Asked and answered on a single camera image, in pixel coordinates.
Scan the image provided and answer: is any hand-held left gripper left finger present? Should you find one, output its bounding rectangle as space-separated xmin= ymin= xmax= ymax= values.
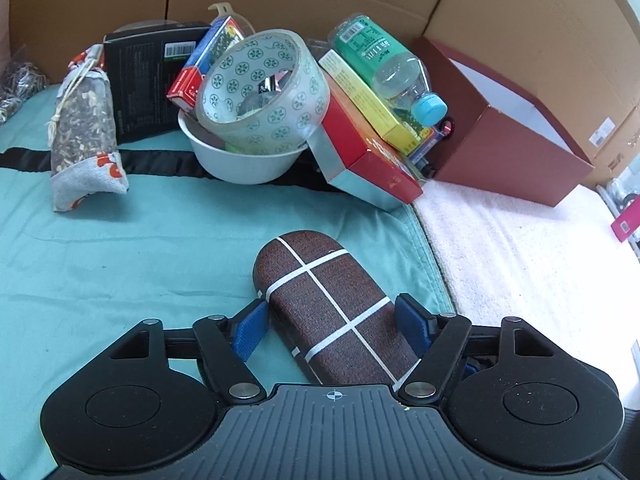
xmin=110 ymin=299 xmax=271 ymax=406

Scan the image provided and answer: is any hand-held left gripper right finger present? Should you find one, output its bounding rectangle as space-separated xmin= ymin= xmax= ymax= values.
xmin=394 ymin=293 xmax=555 ymax=406

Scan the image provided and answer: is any brown checked glasses case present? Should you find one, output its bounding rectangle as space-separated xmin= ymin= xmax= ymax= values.
xmin=254 ymin=230 xmax=426 ymax=393

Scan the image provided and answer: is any dark red cardboard box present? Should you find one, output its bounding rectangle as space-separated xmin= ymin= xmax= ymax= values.
xmin=411 ymin=35 xmax=596 ymax=208

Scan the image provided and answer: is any clear green-patterned tape roll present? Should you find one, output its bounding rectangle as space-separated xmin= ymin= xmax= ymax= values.
xmin=196 ymin=30 xmax=331 ymax=156

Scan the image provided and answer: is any cloth herb sachet bag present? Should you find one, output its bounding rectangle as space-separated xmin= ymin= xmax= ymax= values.
xmin=50 ymin=45 xmax=130 ymax=213

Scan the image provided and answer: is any clear plastic container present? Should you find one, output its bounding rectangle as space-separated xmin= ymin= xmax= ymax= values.
xmin=117 ymin=19 xmax=183 ymax=32

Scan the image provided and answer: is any teal cloth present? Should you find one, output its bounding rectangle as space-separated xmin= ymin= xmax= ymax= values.
xmin=0 ymin=82 xmax=456 ymax=480

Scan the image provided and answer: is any white bowl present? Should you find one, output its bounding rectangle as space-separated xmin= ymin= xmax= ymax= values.
xmin=177 ymin=107 xmax=311 ymax=186

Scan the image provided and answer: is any red and silver box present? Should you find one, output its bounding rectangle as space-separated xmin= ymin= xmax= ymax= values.
xmin=306 ymin=87 xmax=425 ymax=212

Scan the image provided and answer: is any blue colourful box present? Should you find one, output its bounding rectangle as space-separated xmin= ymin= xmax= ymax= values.
xmin=400 ymin=120 xmax=451 ymax=161

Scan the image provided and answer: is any yellow box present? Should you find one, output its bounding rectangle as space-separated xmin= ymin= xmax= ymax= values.
xmin=318 ymin=49 xmax=426 ymax=157

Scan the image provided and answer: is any pink flask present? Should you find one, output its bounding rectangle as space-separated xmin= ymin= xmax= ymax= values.
xmin=611 ymin=204 xmax=640 ymax=243

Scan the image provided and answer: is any black product box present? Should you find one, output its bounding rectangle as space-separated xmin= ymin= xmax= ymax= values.
xmin=103 ymin=21 xmax=211 ymax=145

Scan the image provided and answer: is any white shipping label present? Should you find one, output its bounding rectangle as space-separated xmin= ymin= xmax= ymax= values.
xmin=590 ymin=117 xmax=616 ymax=148

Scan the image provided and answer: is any green label plastic bottle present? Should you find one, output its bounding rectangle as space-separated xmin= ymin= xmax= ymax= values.
xmin=327 ymin=14 xmax=448 ymax=126

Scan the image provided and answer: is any blue red card pack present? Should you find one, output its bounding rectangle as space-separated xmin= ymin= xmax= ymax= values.
xmin=166 ymin=16 xmax=247 ymax=111

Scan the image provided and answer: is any bag of rubber bands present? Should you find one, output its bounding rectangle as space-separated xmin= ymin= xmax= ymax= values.
xmin=0 ymin=62 xmax=48 ymax=123

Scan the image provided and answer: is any black strap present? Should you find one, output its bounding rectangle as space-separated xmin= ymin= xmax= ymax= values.
xmin=0 ymin=147 xmax=346 ymax=192

